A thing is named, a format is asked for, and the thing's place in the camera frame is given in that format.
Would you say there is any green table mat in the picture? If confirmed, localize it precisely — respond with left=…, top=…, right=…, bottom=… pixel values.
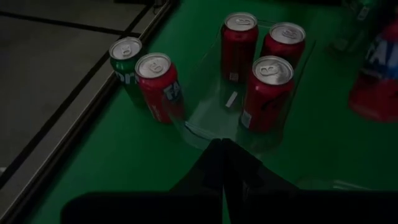
left=23, top=0, right=398, bottom=224

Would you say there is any red Coca-Cola soda can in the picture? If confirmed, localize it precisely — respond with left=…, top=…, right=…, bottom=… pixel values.
left=220, top=11, right=259, bottom=84
left=260, top=21, right=307, bottom=68
left=238, top=55, right=295, bottom=134

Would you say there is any red Fanta soda can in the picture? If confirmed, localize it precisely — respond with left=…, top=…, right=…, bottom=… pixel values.
left=134, top=52, right=185, bottom=125
left=347, top=18, right=398, bottom=123

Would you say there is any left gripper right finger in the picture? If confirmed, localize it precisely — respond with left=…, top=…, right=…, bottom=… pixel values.
left=223, top=139, right=398, bottom=224

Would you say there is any green Sprite soda can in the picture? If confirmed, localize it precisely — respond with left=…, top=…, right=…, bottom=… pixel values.
left=108, top=36, right=144, bottom=108

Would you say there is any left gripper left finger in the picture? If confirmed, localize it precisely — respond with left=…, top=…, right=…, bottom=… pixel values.
left=60, top=138, right=224, bottom=224

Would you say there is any black metal frame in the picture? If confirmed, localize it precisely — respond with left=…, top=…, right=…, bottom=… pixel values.
left=0, top=0, right=181, bottom=224

